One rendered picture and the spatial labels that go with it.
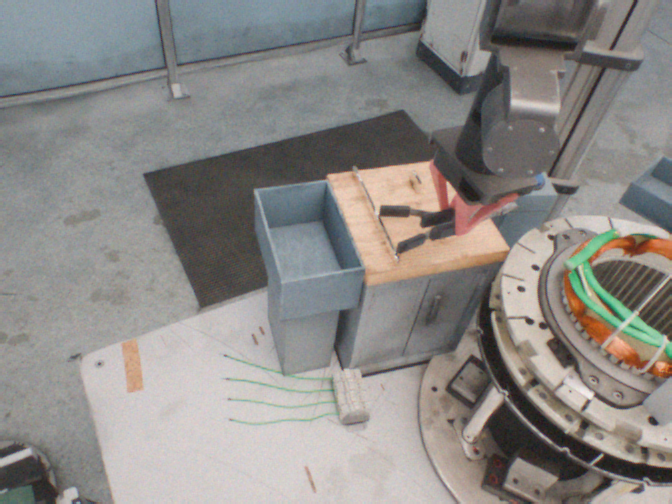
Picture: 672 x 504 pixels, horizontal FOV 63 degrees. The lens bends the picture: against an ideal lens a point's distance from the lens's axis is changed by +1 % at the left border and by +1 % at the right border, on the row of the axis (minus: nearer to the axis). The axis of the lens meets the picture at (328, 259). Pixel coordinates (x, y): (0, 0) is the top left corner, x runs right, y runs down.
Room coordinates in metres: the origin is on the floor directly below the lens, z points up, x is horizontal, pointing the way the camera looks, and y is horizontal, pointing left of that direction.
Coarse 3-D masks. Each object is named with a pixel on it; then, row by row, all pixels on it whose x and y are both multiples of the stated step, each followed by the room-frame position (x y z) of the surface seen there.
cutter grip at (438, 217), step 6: (438, 210) 0.45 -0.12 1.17; (444, 210) 0.45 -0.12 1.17; (450, 210) 0.46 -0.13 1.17; (426, 216) 0.44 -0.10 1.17; (432, 216) 0.44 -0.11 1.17; (438, 216) 0.44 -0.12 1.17; (444, 216) 0.45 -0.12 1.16; (450, 216) 0.45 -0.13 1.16; (420, 222) 0.44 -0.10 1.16; (426, 222) 0.44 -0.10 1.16; (432, 222) 0.44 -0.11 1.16; (438, 222) 0.44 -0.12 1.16; (444, 222) 0.45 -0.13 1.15
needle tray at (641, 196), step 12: (660, 156) 0.75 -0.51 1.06; (648, 168) 0.72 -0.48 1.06; (660, 168) 0.75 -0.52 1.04; (636, 180) 0.69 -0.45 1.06; (648, 180) 0.74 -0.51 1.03; (660, 180) 0.74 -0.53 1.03; (624, 192) 0.68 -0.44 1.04; (636, 192) 0.67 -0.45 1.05; (648, 192) 0.66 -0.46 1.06; (660, 192) 0.71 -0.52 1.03; (624, 204) 0.67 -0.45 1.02; (636, 204) 0.66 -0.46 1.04; (648, 204) 0.66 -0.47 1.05; (660, 204) 0.65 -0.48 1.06; (648, 216) 0.65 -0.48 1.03; (660, 216) 0.64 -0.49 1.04
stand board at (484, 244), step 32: (352, 192) 0.58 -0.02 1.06; (384, 192) 0.59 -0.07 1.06; (448, 192) 0.60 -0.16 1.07; (352, 224) 0.51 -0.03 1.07; (384, 224) 0.52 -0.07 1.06; (416, 224) 0.53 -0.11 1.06; (480, 224) 0.55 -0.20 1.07; (384, 256) 0.47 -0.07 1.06; (416, 256) 0.47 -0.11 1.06; (448, 256) 0.48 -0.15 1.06; (480, 256) 0.49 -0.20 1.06
